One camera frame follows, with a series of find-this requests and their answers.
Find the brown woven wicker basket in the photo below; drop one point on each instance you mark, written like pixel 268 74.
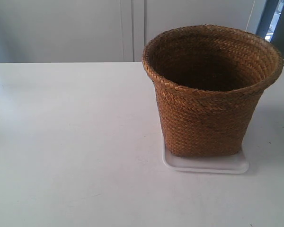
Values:
pixel 208 80

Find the white plastic tray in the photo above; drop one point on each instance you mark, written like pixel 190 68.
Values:
pixel 234 164

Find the white cabinet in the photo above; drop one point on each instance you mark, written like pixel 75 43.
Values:
pixel 107 30

